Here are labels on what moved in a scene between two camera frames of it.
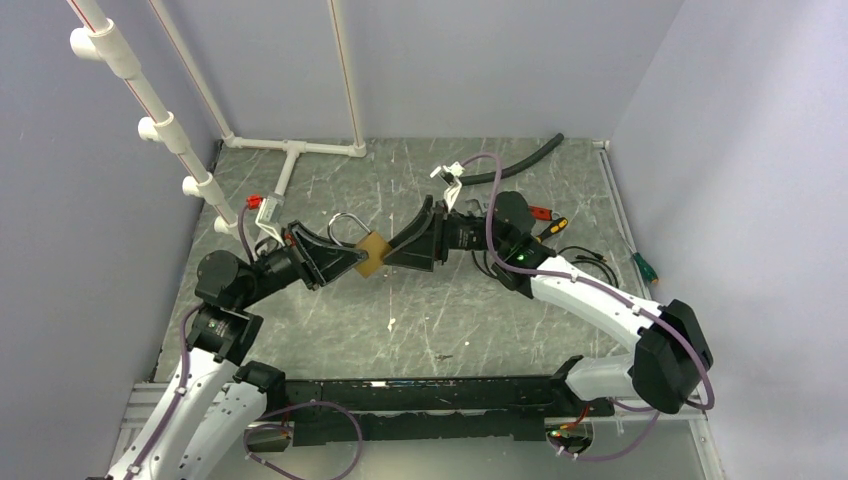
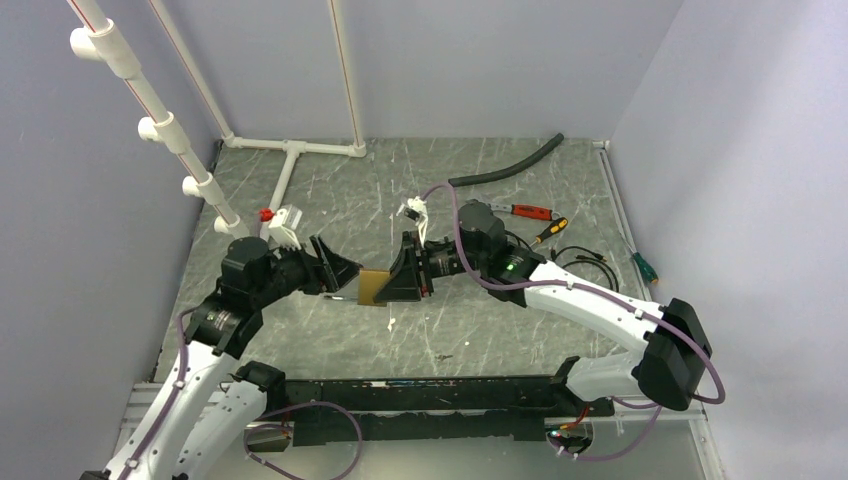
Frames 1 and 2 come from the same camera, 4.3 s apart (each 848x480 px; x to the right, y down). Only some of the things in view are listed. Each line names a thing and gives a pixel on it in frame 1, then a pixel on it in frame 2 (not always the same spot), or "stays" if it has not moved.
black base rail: [326, 412] stays
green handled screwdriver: [647, 275] stays
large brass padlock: [373, 243] → [370, 282]
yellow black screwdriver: [558, 225] stays
